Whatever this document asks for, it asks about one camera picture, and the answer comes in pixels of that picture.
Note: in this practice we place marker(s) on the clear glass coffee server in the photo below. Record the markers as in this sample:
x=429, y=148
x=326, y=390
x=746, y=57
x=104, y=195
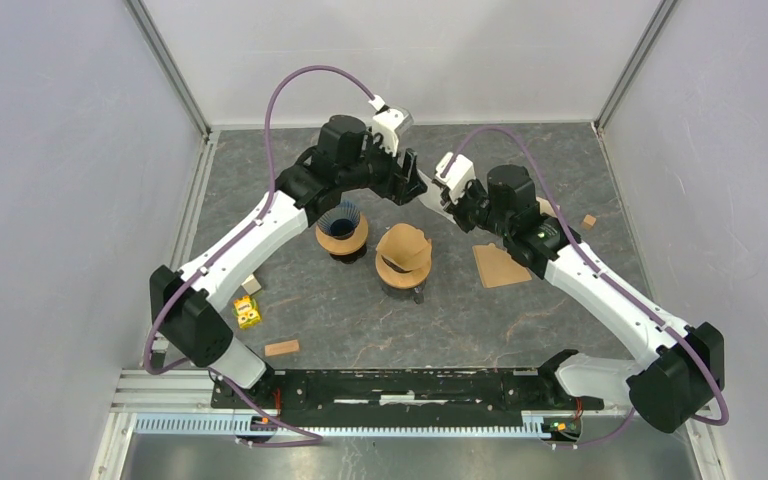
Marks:
x=414, y=294

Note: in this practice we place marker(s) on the small wooden cube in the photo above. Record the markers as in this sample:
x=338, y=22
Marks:
x=588, y=222

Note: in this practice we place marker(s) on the small wooden block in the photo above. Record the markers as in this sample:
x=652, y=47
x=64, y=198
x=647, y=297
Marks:
x=282, y=348

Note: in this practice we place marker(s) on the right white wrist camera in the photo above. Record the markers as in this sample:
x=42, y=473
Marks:
x=452, y=174

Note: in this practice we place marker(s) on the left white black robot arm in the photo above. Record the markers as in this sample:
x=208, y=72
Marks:
x=348, y=155

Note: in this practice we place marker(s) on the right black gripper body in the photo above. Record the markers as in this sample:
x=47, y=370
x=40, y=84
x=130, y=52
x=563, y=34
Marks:
x=473, y=208

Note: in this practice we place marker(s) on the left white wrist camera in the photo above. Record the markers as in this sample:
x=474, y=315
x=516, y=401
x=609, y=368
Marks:
x=388, y=124

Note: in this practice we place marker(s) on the white toothed cable tray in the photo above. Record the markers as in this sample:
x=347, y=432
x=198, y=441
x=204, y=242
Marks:
x=244, y=425

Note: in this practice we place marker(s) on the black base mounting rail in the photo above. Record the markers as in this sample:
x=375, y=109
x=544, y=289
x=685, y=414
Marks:
x=429, y=397

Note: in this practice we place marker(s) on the orange black coffee filter box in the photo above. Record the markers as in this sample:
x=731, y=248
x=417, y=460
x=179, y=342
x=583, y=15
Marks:
x=545, y=207

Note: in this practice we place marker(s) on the yellow small juice box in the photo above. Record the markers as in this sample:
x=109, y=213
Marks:
x=247, y=312

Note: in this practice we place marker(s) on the brown filter stack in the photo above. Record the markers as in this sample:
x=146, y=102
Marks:
x=497, y=268

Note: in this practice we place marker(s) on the brown paper coffee filter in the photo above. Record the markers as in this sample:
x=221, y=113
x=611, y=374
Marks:
x=405, y=247

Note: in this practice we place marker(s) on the small blue ribbed dripper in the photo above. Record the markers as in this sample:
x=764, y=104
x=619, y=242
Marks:
x=340, y=222

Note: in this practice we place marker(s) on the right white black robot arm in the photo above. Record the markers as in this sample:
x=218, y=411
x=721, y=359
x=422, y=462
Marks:
x=676, y=368

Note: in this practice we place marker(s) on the wooden ring dripper holder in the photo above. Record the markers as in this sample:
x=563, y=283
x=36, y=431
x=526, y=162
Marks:
x=399, y=278

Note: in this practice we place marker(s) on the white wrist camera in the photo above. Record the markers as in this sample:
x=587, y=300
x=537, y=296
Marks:
x=388, y=124
x=452, y=174

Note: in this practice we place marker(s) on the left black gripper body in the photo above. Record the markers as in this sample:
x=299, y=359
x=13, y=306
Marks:
x=376, y=169

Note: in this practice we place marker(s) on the white paper coffee filter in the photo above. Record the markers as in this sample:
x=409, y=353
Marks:
x=432, y=197

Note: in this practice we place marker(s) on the beige wooden cube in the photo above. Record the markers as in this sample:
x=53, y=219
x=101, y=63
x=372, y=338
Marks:
x=251, y=285

